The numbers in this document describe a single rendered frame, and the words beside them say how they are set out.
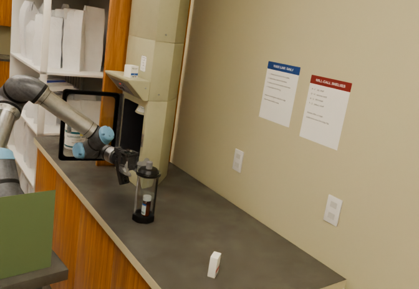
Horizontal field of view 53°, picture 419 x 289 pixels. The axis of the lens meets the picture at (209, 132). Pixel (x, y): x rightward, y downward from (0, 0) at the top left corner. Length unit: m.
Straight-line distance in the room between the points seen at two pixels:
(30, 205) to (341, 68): 1.24
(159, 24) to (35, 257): 1.18
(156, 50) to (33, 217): 1.03
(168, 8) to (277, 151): 0.87
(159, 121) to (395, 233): 1.22
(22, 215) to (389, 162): 1.26
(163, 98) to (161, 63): 0.18
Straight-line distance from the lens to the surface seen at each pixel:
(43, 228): 1.51
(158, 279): 1.54
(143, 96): 2.12
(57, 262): 1.61
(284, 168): 1.98
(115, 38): 2.42
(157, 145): 2.22
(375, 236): 1.72
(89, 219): 2.17
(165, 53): 2.14
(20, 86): 1.86
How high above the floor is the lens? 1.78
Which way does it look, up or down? 13 degrees down
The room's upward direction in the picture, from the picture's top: 9 degrees clockwise
